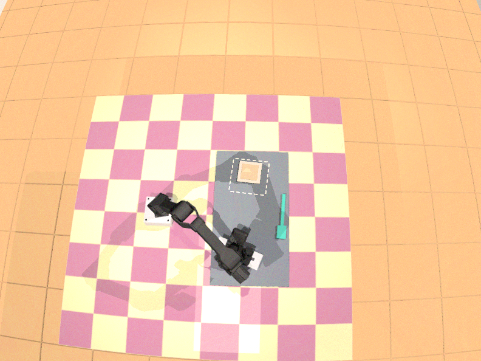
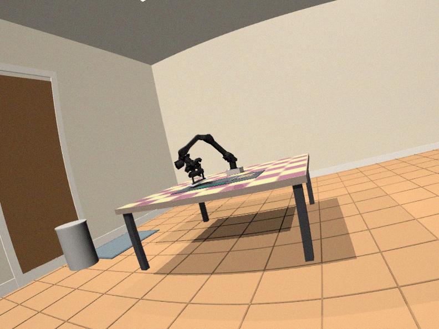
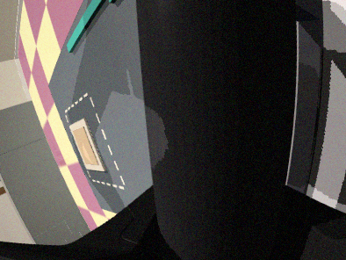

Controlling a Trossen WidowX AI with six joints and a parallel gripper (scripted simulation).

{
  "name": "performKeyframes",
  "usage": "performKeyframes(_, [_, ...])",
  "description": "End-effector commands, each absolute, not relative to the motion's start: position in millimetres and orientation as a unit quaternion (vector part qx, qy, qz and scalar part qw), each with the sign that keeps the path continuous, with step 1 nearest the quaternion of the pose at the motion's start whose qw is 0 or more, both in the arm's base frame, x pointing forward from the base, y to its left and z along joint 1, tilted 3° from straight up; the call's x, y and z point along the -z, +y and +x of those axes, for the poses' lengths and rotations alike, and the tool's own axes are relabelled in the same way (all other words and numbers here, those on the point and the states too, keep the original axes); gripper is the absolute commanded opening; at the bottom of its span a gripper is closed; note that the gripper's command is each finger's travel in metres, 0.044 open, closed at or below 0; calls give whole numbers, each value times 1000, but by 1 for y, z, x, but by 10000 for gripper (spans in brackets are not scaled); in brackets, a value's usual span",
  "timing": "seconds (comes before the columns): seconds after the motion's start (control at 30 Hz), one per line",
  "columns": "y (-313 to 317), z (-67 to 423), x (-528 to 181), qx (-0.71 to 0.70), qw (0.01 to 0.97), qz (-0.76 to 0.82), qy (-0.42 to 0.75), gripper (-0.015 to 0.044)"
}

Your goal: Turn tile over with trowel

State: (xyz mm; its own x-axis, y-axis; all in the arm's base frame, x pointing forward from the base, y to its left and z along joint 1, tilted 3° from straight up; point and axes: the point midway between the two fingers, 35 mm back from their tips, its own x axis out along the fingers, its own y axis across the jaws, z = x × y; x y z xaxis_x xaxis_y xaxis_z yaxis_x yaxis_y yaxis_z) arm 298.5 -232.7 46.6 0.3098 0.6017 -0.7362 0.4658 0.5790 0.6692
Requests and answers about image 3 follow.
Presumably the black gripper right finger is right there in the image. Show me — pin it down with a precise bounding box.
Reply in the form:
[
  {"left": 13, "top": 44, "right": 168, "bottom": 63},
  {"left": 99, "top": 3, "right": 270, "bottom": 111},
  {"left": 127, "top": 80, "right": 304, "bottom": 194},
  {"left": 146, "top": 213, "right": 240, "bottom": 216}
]
[{"left": 269, "top": 185, "right": 346, "bottom": 260}]

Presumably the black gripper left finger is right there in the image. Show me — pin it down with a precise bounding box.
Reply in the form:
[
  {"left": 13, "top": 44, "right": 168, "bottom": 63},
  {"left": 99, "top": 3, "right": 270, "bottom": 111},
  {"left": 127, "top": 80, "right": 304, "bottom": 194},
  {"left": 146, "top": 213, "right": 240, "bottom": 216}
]
[{"left": 0, "top": 185, "right": 162, "bottom": 260}]

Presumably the cream square tile with dark blue centre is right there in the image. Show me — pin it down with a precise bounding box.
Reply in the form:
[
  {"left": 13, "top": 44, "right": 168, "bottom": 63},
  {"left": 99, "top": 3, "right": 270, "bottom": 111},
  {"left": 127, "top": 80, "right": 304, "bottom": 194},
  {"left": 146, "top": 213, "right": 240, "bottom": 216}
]
[{"left": 70, "top": 117, "right": 106, "bottom": 172}]

